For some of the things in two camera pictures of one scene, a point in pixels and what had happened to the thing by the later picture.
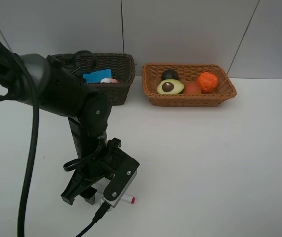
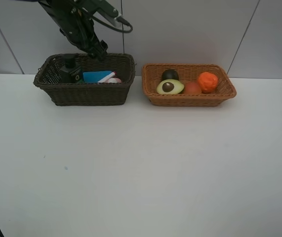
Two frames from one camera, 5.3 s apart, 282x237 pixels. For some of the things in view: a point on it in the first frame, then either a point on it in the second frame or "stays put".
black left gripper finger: (89, 195) -> (100, 55)
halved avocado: (170, 86) stays put
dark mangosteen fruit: (170, 74) stays put
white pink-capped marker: (128, 198) -> (105, 79)
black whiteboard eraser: (97, 76) stays put
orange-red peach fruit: (192, 89) stays put
